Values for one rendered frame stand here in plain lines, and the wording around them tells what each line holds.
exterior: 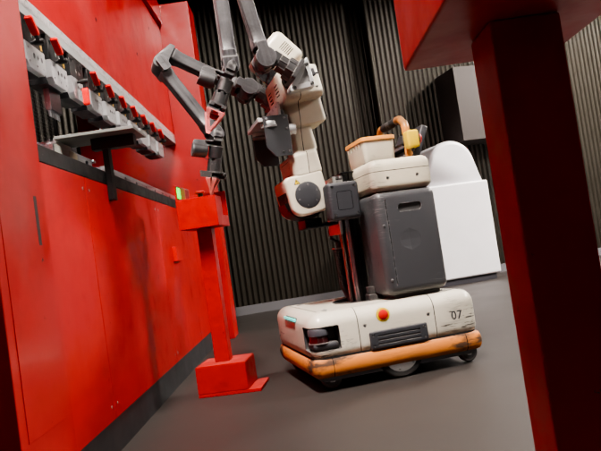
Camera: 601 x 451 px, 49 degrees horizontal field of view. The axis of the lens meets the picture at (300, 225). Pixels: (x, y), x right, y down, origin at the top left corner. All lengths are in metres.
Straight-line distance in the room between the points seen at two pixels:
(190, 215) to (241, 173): 3.58
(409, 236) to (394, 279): 0.17
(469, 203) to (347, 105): 1.54
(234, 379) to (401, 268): 0.77
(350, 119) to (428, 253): 4.10
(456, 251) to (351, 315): 3.72
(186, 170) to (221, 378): 2.13
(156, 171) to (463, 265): 2.94
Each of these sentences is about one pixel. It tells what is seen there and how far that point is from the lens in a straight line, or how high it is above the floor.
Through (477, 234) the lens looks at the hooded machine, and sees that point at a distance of 6.14.
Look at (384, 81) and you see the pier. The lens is 6.60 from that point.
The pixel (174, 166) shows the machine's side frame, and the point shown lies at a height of 1.19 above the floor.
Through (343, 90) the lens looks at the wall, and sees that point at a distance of 6.56.
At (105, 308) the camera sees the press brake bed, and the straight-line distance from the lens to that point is 2.10.
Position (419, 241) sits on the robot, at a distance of 2.51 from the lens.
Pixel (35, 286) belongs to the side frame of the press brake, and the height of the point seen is 0.52.
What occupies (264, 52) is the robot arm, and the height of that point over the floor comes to 1.25.
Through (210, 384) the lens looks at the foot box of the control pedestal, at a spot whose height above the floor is 0.05.
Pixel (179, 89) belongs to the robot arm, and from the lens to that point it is 2.82.
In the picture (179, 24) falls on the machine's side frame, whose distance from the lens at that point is 4.69.
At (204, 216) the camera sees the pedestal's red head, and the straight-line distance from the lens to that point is 2.59.
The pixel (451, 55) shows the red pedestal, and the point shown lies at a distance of 0.67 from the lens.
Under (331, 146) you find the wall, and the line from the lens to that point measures 6.40.
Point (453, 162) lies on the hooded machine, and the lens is 6.15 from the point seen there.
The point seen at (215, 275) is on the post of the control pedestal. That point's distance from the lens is 2.65.
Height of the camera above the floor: 0.51
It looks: 2 degrees up
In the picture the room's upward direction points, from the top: 8 degrees counter-clockwise
